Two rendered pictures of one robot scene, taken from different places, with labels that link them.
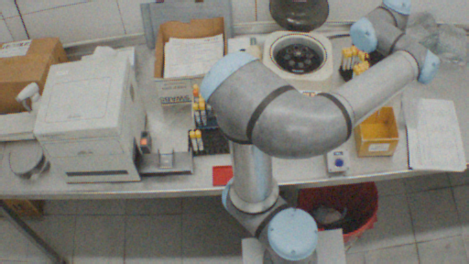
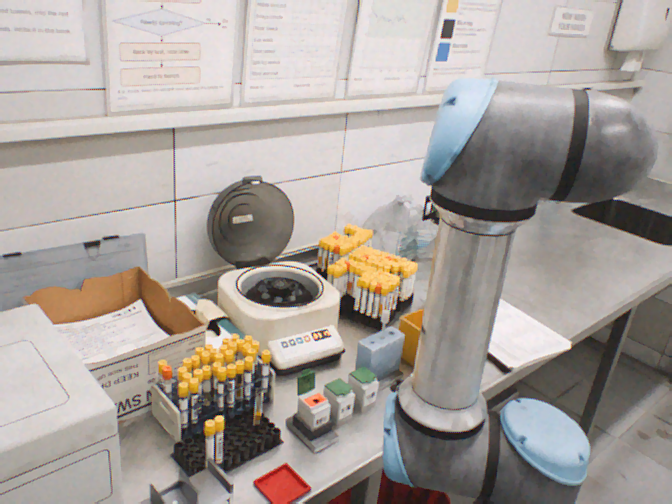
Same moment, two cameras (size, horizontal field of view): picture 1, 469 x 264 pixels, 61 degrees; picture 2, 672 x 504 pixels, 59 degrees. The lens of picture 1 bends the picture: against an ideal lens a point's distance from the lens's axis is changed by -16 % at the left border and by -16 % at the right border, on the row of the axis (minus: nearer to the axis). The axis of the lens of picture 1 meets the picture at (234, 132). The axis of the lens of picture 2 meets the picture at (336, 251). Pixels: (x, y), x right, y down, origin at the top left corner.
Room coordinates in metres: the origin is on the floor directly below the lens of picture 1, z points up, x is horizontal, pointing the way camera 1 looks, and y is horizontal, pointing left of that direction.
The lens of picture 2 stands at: (0.20, 0.54, 1.64)
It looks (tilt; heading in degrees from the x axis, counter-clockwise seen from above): 25 degrees down; 313
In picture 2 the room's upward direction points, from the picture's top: 6 degrees clockwise
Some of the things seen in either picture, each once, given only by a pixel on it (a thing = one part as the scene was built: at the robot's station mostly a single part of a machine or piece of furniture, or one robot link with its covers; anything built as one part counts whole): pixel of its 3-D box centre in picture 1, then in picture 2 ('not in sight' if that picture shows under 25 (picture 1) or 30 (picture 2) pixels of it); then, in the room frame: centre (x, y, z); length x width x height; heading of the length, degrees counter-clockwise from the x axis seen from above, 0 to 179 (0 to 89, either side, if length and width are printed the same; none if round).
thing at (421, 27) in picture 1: (417, 28); (387, 228); (1.24, -0.77, 0.97); 0.26 x 0.17 x 0.19; 109
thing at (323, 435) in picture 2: not in sight; (312, 425); (0.79, -0.08, 0.89); 0.09 x 0.05 x 0.04; 177
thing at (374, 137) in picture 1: (376, 131); (438, 341); (0.80, -0.45, 0.92); 0.13 x 0.13 x 0.10; 85
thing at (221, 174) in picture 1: (223, 175); (282, 485); (0.73, 0.05, 0.88); 0.07 x 0.07 x 0.01; 88
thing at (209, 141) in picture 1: (212, 132); (229, 423); (0.85, 0.07, 0.93); 0.17 x 0.09 x 0.11; 88
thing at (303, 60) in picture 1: (298, 59); (279, 296); (1.10, -0.24, 0.97); 0.15 x 0.15 x 0.07
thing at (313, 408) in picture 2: not in sight; (313, 413); (0.79, -0.08, 0.92); 0.05 x 0.04 x 0.06; 177
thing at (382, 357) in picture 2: not in sight; (379, 357); (0.83, -0.30, 0.92); 0.10 x 0.07 x 0.10; 90
